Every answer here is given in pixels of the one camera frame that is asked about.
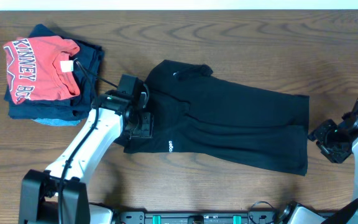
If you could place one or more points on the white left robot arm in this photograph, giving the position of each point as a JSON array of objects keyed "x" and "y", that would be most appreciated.
[{"x": 59, "y": 193}]

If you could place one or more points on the folded navy t-shirt stack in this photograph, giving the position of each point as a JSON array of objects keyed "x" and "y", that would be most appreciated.
[{"x": 86, "y": 64}]

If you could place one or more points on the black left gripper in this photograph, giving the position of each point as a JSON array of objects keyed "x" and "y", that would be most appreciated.
[{"x": 146, "y": 125}]

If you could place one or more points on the folded light blue garment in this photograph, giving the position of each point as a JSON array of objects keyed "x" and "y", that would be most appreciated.
[{"x": 56, "y": 122}]

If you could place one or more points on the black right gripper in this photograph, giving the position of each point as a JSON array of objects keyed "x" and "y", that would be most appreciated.
[{"x": 321, "y": 132}]

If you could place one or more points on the folded red printed t-shirt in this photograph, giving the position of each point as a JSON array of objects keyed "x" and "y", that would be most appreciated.
[{"x": 39, "y": 68}]

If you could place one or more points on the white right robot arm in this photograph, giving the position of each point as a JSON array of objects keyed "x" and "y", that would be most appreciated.
[{"x": 297, "y": 213}]

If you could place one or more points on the black t-shirt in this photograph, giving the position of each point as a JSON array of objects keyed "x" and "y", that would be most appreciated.
[{"x": 197, "y": 112}]

